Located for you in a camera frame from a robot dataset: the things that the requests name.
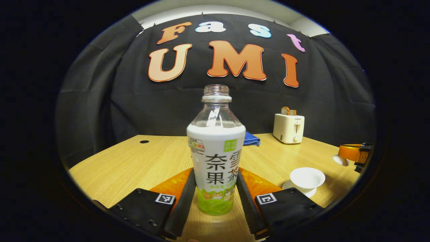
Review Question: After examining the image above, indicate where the cream toaster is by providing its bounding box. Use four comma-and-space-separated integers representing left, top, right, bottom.
273, 113, 305, 145

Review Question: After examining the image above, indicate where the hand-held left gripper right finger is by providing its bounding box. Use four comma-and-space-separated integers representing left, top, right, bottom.
236, 167, 325, 240

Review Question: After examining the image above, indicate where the clear water bottle white label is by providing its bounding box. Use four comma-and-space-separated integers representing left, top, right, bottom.
186, 84, 246, 216

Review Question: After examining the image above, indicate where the white teacup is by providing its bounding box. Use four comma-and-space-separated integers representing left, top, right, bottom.
290, 167, 326, 190

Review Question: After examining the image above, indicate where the black backdrop cloth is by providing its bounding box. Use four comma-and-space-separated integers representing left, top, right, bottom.
55, 13, 377, 168

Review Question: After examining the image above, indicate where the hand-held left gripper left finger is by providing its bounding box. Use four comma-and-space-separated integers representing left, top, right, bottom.
92, 168, 197, 240

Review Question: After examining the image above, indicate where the blue towel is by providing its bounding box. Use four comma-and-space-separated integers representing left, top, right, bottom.
244, 131, 261, 147

